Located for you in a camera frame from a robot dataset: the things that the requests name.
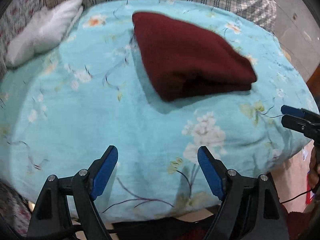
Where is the dark red knit hoodie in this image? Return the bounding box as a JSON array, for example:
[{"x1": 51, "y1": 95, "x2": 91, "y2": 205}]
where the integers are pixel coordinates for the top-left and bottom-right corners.
[{"x1": 132, "y1": 12, "x2": 257, "y2": 101}]

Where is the person's right hand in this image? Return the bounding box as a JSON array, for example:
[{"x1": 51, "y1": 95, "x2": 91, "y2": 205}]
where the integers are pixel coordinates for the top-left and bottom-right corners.
[{"x1": 308, "y1": 147, "x2": 319, "y2": 194}]

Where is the brown wooden furniture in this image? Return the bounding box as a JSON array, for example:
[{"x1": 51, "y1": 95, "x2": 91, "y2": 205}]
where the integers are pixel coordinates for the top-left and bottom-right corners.
[{"x1": 306, "y1": 65, "x2": 320, "y2": 94}]

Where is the light blue floral bedsheet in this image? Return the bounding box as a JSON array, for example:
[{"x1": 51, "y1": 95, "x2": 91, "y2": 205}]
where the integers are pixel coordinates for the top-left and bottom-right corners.
[{"x1": 1, "y1": 0, "x2": 318, "y2": 222}]

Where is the white folded towel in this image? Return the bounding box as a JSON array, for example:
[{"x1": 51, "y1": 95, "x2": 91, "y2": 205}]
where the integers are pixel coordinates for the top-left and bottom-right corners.
[{"x1": 5, "y1": 0, "x2": 84, "y2": 67}]

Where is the pink floral quilt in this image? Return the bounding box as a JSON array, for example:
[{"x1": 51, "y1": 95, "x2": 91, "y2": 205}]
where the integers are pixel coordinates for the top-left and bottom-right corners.
[{"x1": 1, "y1": 0, "x2": 40, "y2": 76}]

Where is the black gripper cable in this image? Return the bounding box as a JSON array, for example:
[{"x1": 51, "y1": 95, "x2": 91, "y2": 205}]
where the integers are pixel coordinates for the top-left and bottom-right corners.
[{"x1": 278, "y1": 188, "x2": 313, "y2": 204}]

